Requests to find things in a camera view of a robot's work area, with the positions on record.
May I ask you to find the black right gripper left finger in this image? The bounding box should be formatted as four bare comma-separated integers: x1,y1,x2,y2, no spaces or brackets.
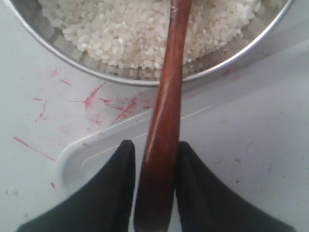
18,140,135,232

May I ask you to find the white plastic tray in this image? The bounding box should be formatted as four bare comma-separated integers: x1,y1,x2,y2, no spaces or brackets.
56,38,309,232

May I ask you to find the brown wooden spoon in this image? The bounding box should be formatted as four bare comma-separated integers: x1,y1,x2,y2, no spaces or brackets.
134,0,192,232

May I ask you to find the steel bowl of rice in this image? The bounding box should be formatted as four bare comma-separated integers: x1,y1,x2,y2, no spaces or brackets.
6,0,292,87

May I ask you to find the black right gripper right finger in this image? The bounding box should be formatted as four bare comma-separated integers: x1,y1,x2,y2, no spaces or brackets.
175,142,294,232

